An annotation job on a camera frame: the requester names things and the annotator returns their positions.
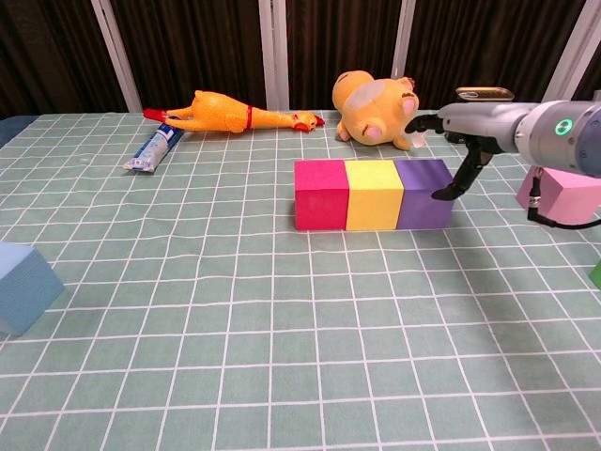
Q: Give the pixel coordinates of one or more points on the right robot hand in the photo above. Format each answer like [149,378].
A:
[483,124]

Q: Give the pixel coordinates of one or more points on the purple foam cube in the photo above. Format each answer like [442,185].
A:
[422,197]

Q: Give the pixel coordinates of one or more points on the yellow foam cube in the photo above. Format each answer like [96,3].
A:
[374,197]

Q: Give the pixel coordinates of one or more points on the magenta red foam cube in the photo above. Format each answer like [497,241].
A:
[321,197]

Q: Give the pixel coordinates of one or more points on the green foam cube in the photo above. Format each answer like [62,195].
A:
[596,275]

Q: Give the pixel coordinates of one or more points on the light blue foam cube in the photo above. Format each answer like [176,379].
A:
[23,286]

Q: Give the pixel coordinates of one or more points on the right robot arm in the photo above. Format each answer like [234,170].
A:
[563,136]

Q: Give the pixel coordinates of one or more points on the dark green meat can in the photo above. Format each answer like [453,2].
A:
[483,94]

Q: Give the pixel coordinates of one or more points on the yellow plush toy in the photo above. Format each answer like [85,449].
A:
[371,108]

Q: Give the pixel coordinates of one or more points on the pink foam cube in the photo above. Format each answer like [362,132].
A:
[573,197]

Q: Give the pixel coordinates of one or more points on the orange rubber chicken toy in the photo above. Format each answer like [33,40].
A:
[216,113]

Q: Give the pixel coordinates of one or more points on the green checkered tablecloth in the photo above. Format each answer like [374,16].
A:
[300,338]

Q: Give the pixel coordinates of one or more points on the white blue toothpaste tube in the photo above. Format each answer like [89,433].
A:
[155,150]

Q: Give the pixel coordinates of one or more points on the blue table pad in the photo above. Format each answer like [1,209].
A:
[11,124]

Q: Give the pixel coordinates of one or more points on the white metal frame post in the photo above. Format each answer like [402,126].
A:
[274,51]
[404,37]
[573,51]
[117,56]

